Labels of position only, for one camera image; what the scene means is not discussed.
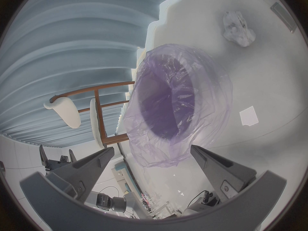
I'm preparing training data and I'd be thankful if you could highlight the crumpled white paper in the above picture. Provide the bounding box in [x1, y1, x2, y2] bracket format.
[222, 11, 256, 47]

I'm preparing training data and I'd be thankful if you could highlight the wooden chair with white cushions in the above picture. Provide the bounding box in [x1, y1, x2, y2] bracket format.
[44, 81, 136, 149]

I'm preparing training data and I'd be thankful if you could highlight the white trash bin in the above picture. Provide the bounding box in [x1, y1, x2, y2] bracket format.
[133, 46, 224, 141]

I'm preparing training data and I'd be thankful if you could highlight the clear plastic box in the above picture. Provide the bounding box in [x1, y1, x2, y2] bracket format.
[270, 2, 297, 33]

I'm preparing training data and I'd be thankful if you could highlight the pale blue curtain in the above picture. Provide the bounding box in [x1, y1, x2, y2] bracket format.
[0, 0, 181, 149]

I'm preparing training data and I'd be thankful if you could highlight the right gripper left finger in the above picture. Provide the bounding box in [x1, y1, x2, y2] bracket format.
[47, 146, 115, 203]

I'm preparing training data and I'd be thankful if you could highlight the purple plastic bag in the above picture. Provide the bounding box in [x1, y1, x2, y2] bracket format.
[124, 43, 233, 168]

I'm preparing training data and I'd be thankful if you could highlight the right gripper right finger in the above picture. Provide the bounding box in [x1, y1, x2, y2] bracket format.
[190, 145, 257, 203]

